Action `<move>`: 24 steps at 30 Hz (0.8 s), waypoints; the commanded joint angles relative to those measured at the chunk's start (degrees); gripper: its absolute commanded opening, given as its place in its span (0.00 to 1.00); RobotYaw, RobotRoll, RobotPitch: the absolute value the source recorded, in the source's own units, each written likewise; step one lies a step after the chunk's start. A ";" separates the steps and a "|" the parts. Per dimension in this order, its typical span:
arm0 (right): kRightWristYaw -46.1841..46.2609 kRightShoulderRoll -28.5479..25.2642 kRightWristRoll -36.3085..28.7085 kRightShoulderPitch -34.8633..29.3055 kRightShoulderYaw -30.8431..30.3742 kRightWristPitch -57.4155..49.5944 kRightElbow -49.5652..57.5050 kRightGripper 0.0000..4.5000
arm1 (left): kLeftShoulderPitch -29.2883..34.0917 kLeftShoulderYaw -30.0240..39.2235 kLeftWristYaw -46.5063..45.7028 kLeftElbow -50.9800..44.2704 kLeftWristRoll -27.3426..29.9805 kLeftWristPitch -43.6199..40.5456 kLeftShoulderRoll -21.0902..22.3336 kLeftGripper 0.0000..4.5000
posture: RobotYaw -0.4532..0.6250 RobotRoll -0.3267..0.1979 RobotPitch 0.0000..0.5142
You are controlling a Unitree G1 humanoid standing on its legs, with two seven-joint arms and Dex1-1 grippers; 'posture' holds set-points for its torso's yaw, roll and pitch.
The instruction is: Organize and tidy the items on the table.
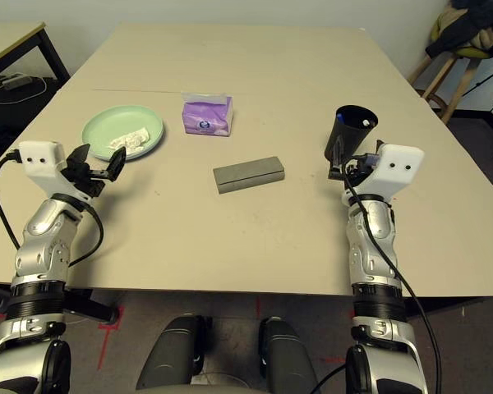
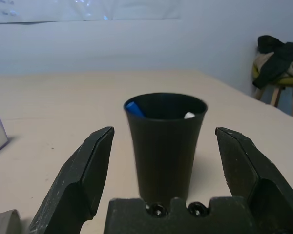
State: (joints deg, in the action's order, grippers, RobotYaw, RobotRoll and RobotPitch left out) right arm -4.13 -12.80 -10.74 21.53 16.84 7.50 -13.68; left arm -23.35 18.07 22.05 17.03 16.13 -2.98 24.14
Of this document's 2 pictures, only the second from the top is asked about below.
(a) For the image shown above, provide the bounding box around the grey glasses case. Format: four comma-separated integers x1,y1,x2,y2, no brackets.
0,209,22,234

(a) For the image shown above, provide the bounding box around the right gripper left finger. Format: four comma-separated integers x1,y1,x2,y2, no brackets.
29,126,115,234

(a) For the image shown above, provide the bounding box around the blue marker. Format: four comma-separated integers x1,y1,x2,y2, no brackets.
126,102,145,118

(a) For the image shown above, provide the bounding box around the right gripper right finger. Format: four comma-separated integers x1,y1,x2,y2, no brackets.
214,126,293,234

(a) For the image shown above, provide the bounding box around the white wall board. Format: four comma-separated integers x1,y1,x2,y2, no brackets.
0,0,181,24

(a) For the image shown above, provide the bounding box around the yellow-green seat cushion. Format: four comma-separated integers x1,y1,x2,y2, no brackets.
252,64,293,86

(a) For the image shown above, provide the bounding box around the wooden stool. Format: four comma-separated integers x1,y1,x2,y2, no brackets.
255,84,293,120

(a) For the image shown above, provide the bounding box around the beige knitted cloth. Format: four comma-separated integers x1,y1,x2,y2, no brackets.
255,52,293,78

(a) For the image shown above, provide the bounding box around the black plastic cup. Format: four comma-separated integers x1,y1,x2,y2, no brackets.
123,92,209,203

